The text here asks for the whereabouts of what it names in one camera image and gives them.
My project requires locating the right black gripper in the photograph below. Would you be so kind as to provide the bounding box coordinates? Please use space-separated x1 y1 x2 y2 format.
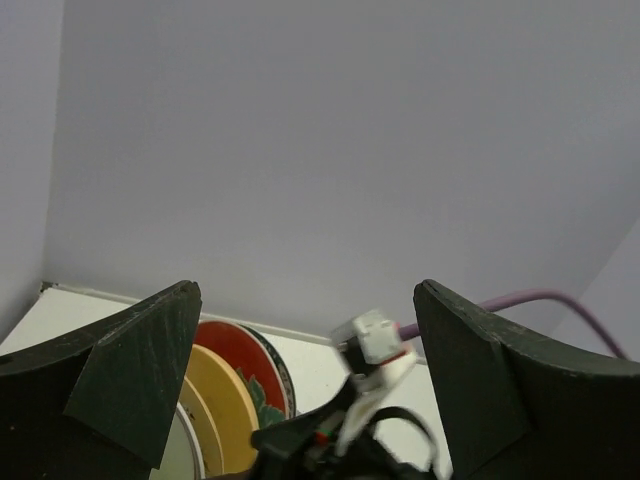
250 377 439 479

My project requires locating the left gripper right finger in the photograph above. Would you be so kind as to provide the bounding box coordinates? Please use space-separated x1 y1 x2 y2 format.
413 280 639 479

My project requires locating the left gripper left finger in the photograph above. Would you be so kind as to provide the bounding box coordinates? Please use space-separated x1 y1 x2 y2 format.
1 281 202 479

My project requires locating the yellow plate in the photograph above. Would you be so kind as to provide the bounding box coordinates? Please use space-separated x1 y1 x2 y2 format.
186 345 259 473

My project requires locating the green rim lettered plate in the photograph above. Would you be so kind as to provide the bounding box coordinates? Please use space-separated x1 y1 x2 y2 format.
241 326 297 427

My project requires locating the red teal flower plate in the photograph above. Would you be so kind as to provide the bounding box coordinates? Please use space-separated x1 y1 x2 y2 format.
194 321 288 428

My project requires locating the green red striped plate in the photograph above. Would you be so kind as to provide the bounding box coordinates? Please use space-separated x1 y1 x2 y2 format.
149 403 204 480

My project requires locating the beige patterned plate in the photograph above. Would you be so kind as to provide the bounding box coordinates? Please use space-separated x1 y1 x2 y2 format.
179 377 225 477

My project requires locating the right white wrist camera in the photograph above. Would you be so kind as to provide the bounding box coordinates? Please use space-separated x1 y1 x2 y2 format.
330 310 417 457

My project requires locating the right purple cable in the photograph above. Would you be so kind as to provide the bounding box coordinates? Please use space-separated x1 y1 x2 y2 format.
399 287 629 360

